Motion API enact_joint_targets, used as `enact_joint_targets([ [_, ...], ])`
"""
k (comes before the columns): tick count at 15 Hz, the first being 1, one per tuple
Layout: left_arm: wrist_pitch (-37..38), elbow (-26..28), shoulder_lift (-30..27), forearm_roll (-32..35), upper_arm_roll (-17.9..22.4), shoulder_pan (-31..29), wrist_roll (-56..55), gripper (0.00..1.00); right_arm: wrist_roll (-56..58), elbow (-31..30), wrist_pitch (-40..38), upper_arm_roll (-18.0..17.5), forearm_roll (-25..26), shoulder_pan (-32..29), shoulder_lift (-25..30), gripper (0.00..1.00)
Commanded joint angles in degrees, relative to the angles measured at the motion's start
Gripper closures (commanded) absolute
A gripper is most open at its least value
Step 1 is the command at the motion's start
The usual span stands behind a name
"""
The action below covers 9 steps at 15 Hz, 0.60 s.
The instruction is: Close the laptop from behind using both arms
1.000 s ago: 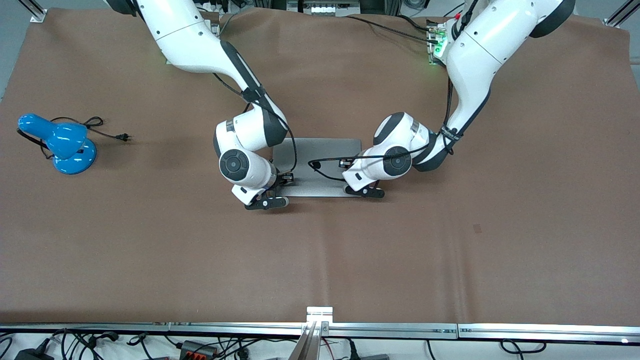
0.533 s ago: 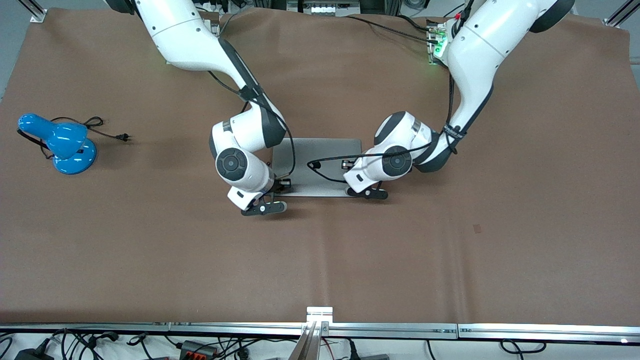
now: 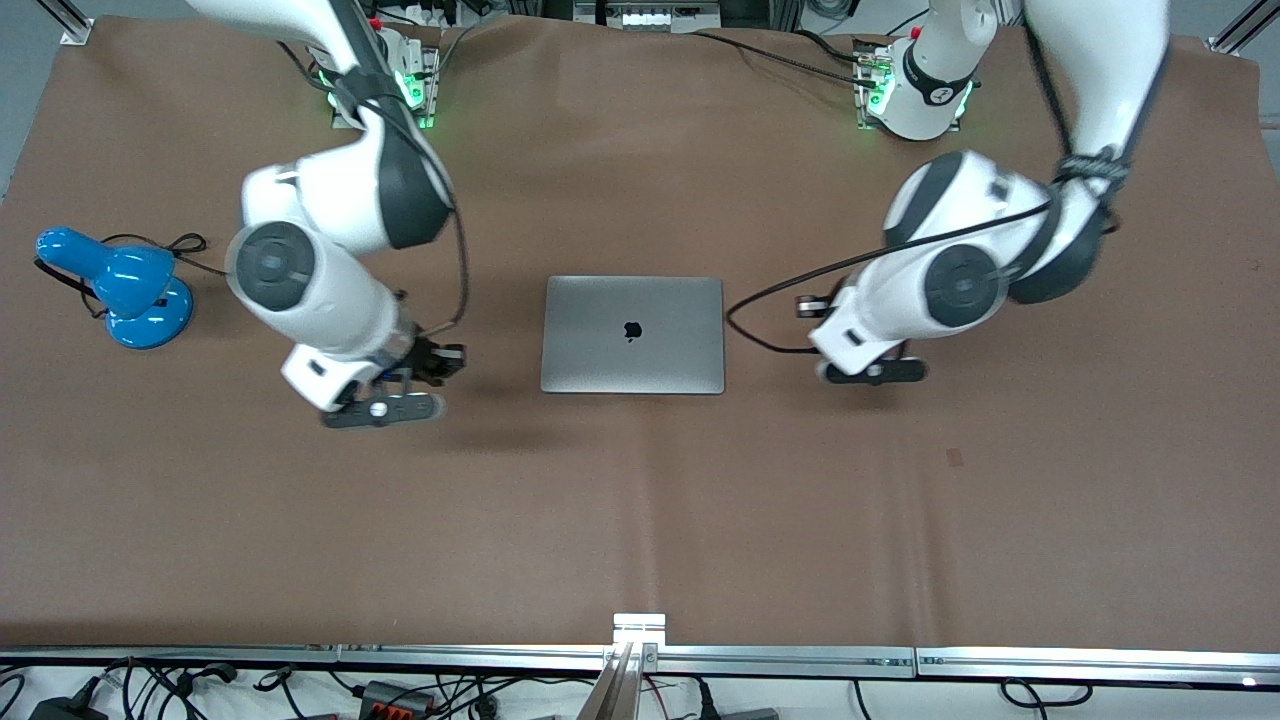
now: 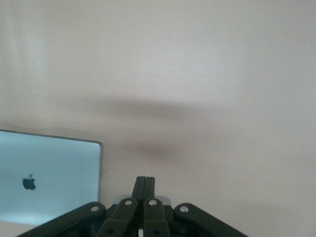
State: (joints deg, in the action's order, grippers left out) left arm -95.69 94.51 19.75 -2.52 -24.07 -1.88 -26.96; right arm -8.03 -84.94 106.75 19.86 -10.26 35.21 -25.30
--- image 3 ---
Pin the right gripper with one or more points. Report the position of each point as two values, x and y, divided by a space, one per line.
428 359

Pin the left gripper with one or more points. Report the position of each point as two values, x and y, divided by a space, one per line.
829 309

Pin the silver grey laptop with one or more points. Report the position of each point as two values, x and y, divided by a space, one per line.
632 335

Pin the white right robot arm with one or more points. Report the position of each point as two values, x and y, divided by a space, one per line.
330 200

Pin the brown table mat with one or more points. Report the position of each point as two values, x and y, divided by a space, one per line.
640 500

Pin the blue desk lamp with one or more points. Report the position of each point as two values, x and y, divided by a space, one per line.
140 295

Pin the black box with orange connectors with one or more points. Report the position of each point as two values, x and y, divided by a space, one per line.
398 696

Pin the grey control box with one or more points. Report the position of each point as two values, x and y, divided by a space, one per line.
648 12

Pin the white power strip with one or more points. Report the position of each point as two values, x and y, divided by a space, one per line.
435 12

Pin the black power adapter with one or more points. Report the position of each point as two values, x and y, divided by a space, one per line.
65 708

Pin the aluminium table edge rail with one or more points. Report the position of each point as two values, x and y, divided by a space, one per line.
400 657

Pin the shiny metal rail bracket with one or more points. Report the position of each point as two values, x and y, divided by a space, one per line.
639 628

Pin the aluminium cross rail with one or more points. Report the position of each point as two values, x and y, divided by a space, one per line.
622 690

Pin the aluminium frame corner profile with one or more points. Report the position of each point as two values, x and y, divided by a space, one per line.
70 22

